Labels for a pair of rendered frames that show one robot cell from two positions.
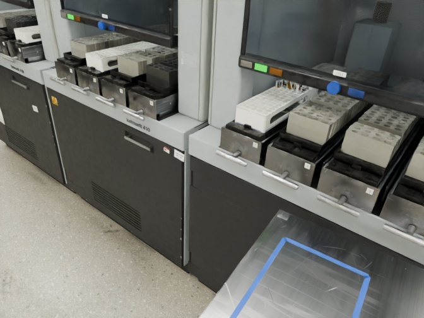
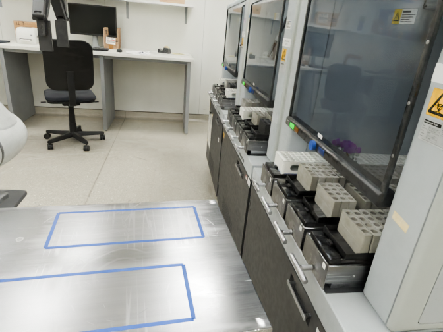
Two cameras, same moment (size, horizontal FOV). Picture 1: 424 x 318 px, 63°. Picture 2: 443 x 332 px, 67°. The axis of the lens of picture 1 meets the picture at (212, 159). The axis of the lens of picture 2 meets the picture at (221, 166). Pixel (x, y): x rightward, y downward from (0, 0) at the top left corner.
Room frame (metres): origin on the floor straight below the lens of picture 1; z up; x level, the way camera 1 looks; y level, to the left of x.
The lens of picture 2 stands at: (-0.09, -0.72, 1.28)
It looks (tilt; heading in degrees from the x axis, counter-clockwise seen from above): 23 degrees down; 43
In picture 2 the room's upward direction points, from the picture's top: 5 degrees clockwise
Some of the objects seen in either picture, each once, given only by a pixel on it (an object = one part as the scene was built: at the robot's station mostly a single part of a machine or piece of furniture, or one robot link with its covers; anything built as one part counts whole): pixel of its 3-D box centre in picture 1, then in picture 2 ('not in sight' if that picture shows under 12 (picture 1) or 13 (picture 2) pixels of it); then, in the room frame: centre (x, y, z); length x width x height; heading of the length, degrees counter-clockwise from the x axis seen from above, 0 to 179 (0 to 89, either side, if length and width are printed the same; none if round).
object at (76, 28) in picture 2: not in sight; (93, 26); (1.81, 3.32, 1.13); 0.54 x 0.18 x 0.46; 137
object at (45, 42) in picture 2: not in sight; (45, 35); (0.21, 0.18, 1.22); 0.03 x 0.01 x 0.07; 143
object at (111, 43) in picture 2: not in sight; (112, 37); (1.99, 3.24, 1.02); 0.22 x 0.17 x 0.24; 53
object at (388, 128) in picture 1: (378, 134); (356, 201); (0.80, -0.43, 0.85); 0.12 x 0.02 x 0.06; 53
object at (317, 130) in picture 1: (308, 127); (306, 177); (0.82, -0.25, 0.85); 0.12 x 0.02 x 0.06; 54
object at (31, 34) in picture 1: (50, 33); (246, 95); (1.75, 0.83, 0.83); 0.30 x 0.10 x 0.06; 143
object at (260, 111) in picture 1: (275, 105); (316, 164); (0.99, -0.19, 0.83); 0.30 x 0.10 x 0.06; 143
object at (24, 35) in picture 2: not in sight; (27, 35); (1.18, 3.63, 0.99); 0.29 x 0.20 x 0.17; 61
